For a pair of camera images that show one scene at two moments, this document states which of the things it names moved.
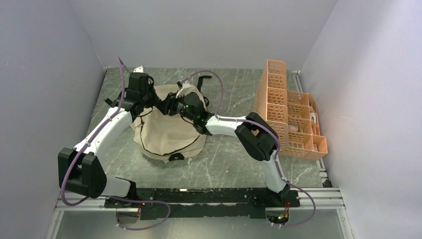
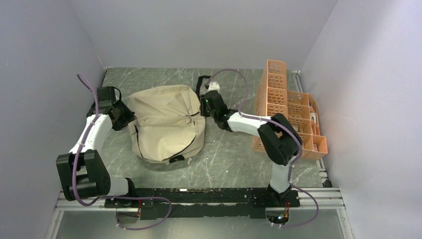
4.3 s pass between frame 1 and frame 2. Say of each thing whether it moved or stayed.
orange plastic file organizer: stayed
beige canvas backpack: stayed
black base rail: stayed
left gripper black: moved
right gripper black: moved
